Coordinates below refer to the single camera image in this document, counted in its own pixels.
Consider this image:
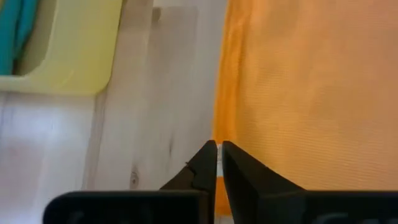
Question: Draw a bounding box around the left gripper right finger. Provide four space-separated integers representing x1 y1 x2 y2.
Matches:
221 140 398 224

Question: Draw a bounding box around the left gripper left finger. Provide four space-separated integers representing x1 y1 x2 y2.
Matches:
42 139 218 224

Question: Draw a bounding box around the orange microfiber towel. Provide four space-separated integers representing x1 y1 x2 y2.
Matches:
211 0 398 216

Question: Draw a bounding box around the teal microfiber towel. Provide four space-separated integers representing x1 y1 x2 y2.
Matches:
0 0 40 76

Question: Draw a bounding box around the yellow-green plastic bin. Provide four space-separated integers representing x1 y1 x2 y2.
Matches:
0 0 124 96

